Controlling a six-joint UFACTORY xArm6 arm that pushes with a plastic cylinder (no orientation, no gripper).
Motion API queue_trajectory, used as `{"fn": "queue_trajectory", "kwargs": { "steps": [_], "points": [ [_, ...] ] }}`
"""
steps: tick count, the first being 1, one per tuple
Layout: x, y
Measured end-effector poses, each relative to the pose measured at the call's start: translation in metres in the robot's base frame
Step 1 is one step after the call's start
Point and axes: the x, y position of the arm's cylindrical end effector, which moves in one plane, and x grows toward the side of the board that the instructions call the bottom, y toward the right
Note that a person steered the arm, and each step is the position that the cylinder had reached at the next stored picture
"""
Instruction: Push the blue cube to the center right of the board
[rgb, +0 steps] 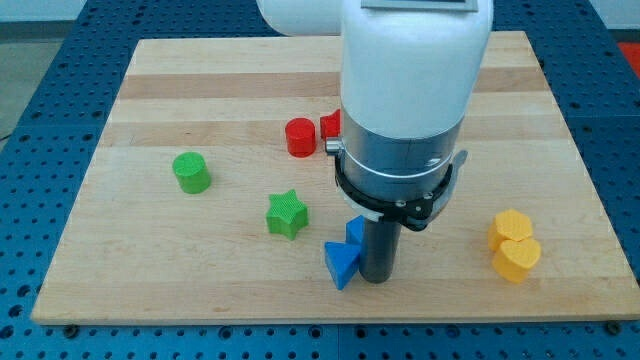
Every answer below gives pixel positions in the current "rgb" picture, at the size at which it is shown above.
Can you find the silver flange with black clamp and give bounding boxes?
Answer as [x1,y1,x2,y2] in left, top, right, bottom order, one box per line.
[326,111,466,232]

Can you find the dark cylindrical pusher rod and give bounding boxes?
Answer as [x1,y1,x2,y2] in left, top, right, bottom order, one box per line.
[359,219,401,283]

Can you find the blue cube block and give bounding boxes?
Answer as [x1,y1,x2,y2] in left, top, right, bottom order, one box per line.
[345,216,364,246]

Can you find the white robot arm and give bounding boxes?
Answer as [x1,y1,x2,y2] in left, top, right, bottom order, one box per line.
[257,0,494,283]

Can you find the wooden board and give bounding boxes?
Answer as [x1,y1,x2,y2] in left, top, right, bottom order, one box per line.
[32,31,639,325]

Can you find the blue triangle block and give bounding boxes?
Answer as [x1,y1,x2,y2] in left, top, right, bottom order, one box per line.
[324,242,361,291]

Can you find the red star block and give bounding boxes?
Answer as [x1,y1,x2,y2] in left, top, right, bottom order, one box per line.
[320,109,341,141]

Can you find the green star block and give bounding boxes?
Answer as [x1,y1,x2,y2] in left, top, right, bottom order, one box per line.
[265,189,309,240]

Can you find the yellow hexagon block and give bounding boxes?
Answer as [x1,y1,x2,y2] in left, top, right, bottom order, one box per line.
[487,209,533,251]

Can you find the red cylinder block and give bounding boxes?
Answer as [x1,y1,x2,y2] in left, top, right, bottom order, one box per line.
[285,118,316,158]

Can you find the yellow heart block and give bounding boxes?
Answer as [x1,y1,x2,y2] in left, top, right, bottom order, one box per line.
[491,238,542,283]

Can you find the green cylinder block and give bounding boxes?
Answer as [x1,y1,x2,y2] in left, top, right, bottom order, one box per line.
[172,152,211,194]

